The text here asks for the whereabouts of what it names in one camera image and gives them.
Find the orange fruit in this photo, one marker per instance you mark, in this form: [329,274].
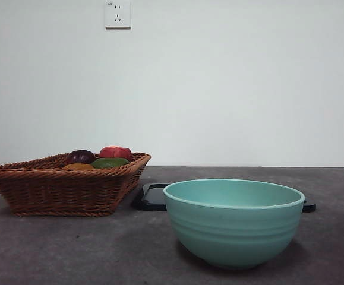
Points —
[78,167]

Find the teal ribbed bowl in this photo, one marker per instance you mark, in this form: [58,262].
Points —
[234,231]

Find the red fruit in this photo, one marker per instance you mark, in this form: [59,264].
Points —
[115,153]

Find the dark rectangular tray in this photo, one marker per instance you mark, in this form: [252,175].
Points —
[152,199]

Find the green fruit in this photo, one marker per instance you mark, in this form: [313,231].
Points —
[109,163]

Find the dark purple fruit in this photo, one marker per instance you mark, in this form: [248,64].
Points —
[79,156]

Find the brown wicker basket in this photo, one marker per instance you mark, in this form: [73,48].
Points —
[58,190]

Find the white wall socket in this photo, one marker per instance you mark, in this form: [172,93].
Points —
[118,15]

